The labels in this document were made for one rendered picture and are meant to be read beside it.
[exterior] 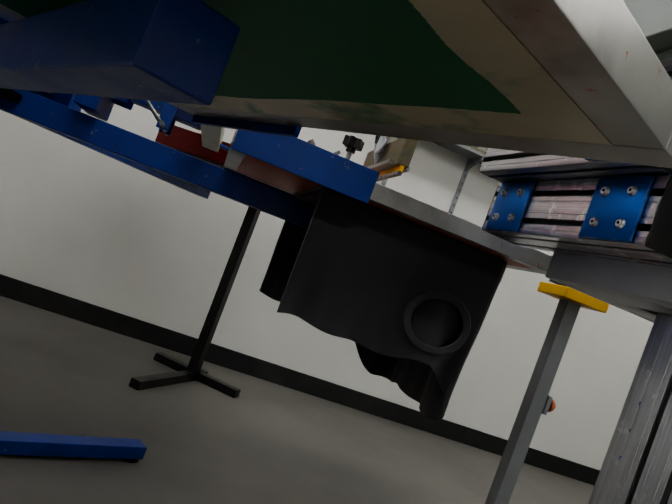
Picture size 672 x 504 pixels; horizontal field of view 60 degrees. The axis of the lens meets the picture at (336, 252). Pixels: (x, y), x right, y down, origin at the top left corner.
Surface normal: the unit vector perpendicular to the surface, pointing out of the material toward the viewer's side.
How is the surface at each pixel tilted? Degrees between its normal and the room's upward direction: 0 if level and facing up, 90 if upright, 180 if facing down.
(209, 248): 90
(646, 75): 90
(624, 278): 90
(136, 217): 90
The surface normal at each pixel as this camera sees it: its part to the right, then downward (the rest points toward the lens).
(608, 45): 0.64, 0.22
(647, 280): -0.89, -0.34
